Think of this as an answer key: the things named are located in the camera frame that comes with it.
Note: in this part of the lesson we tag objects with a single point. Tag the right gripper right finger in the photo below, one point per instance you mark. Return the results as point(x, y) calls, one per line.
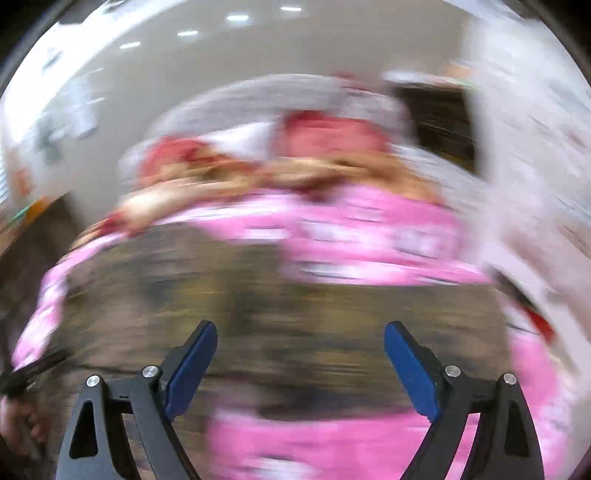
point(505, 445)

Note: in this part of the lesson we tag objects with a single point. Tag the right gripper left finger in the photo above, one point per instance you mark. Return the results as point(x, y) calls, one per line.
point(95, 444)

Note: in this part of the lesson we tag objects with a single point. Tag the red pillow left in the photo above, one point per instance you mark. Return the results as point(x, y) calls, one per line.
point(169, 152)

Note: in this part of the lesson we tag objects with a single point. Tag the red pillow right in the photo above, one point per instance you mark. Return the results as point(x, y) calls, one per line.
point(309, 133)

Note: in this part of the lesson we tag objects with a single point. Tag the dark wooden nightstand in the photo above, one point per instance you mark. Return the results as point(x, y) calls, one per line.
point(442, 122)

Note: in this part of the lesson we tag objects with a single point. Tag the pink penguin quilt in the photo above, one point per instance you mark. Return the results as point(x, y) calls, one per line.
point(353, 236)

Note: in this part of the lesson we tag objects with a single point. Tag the white small pillow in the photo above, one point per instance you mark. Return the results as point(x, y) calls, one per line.
point(251, 141)

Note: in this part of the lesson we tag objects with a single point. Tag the left hand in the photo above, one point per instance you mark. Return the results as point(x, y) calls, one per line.
point(22, 428)

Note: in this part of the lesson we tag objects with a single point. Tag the dark wooden desk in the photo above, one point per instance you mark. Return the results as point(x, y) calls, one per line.
point(37, 249)

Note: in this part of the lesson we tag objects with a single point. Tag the brown floral patterned garment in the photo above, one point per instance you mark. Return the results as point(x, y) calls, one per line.
point(300, 370)

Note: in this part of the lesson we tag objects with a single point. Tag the grey floral headboard pillow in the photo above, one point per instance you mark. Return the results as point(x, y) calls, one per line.
point(271, 97)

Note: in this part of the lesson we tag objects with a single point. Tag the red pillow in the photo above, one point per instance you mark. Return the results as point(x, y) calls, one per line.
point(309, 133)
point(169, 152)

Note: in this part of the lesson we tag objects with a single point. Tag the red gold blanket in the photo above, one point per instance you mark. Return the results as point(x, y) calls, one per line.
point(223, 178)

